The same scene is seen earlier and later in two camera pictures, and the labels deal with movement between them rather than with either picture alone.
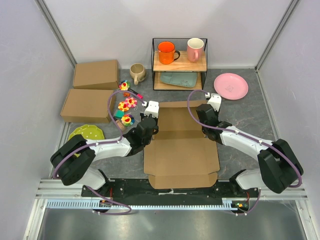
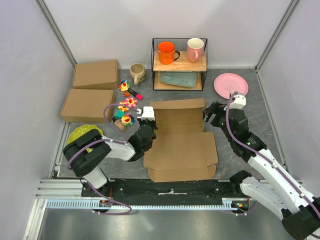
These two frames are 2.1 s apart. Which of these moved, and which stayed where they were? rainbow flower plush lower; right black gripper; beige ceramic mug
Moved: right black gripper
Stayed: beige ceramic mug; rainbow flower plush lower
